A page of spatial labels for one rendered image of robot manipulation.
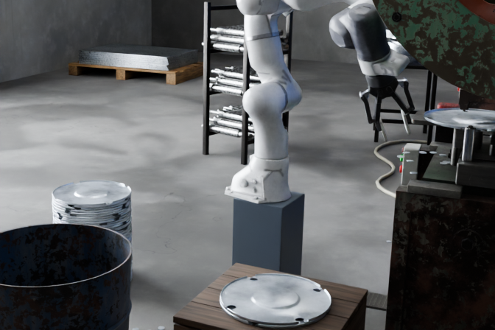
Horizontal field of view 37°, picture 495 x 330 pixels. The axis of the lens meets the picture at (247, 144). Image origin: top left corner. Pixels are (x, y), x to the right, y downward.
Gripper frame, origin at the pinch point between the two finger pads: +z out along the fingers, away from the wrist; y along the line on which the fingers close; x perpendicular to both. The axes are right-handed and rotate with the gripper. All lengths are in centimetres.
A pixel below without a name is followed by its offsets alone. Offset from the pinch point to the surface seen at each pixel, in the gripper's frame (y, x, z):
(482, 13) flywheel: -25.4, 17.4, -36.9
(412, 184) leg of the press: 0.4, 17.7, 7.1
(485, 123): -24.5, 0.8, 7.7
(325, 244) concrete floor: 39, -67, 101
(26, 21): 288, -502, 121
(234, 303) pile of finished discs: 53, 40, 9
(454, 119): -17.1, -4.2, 7.1
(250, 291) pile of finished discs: 50, 34, 13
